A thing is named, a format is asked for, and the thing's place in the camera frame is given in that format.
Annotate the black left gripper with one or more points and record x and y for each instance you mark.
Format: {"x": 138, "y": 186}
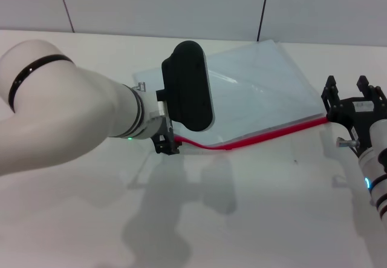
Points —
{"x": 167, "y": 142}

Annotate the transparent document bag red zip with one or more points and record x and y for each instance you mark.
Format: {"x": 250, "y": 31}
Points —
{"x": 257, "y": 92}

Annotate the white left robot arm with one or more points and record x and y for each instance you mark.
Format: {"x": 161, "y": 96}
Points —
{"x": 75, "y": 113}

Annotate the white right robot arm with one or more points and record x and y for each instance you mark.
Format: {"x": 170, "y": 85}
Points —
{"x": 376, "y": 165}

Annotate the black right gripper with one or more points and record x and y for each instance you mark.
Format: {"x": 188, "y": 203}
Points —
{"x": 353, "y": 113}

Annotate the dark wall joint strip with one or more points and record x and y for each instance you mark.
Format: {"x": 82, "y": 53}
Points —
{"x": 262, "y": 14}
{"x": 66, "y": 8}

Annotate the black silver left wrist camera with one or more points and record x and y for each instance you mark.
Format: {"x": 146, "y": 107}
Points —
{"x": 189, "y": 89}

